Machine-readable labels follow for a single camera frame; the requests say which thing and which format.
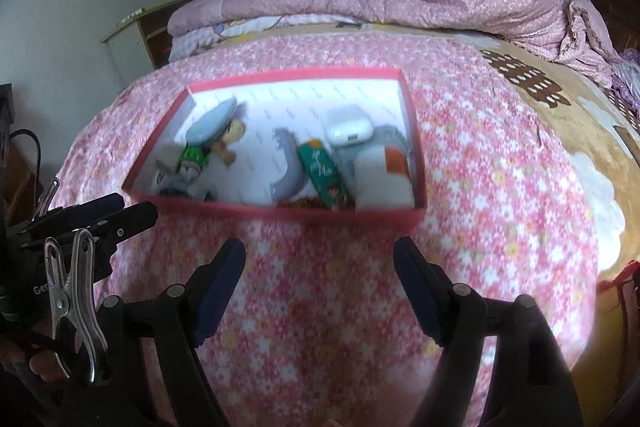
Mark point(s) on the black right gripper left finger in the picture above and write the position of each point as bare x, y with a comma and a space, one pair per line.
184, 316

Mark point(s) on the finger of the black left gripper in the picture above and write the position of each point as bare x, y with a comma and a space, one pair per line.
128, 222
84, 214

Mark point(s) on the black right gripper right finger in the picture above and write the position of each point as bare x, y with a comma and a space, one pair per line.
454, 316

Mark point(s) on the beige cube block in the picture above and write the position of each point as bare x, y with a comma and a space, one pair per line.
167, 158

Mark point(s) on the light blue oval case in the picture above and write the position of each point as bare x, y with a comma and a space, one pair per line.
212, 124

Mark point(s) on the wooden chinese chess piece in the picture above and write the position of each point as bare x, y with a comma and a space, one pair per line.
233, 133

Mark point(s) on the white plastic bottle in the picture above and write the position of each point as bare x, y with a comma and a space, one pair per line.
382, 179

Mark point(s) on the grey curved plastic hook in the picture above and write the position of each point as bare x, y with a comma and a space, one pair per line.
293, 182

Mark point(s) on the white earbuds case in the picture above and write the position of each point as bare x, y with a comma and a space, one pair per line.
347, 125

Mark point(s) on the wooden puzzle block piece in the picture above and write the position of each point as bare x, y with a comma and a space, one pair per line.
221, 150

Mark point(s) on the silver metal clip left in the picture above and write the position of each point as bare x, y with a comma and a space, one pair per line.
46, 197

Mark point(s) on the silver metal clip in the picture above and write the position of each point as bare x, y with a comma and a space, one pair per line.
80, 345
46, 197

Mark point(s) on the silver metal clip right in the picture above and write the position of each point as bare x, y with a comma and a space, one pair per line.
80, 345

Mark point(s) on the blue grey tape dispenser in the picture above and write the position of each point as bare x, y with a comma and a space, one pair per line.
177, 186

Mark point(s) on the green dragon figurine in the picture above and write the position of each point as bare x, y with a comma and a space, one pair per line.
191, 163

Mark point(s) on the grey bedside cabinet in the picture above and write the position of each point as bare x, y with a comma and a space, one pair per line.
141, 43

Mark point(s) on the grey round gear piece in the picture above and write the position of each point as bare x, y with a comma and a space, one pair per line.
388, 135

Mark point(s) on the red cardboard box tray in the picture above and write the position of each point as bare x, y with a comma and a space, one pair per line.
294, 99

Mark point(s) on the purple ruffled pillow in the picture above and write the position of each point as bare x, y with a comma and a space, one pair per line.
625, 81

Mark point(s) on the pink folded quilt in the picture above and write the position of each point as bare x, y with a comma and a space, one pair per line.
568, 32

